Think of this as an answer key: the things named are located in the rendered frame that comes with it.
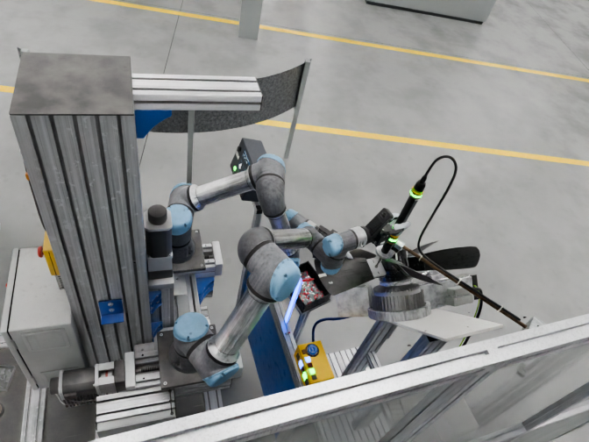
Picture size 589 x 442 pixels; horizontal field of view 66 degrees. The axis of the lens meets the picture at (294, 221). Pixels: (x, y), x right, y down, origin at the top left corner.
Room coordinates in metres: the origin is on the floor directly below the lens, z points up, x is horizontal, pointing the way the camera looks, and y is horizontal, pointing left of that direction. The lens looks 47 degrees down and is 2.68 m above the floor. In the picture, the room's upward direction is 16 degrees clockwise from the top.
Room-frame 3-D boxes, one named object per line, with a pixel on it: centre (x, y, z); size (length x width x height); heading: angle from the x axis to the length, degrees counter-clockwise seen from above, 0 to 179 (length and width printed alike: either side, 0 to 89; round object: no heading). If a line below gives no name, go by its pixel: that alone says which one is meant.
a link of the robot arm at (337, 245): (1.09, -0.18, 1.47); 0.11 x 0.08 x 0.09; 130
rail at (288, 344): (1.18, -0.03, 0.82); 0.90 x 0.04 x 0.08; 30
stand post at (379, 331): (1.25, -0.56, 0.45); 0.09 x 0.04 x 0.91; 120
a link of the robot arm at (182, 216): (1.19, 0.46, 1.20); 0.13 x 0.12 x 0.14; 12
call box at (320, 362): (0.84, -0.23, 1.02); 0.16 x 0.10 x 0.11; 30
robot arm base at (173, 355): (0.74, 0.24, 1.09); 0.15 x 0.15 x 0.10
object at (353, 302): (1.23, -0.36, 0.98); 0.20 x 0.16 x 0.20; 30
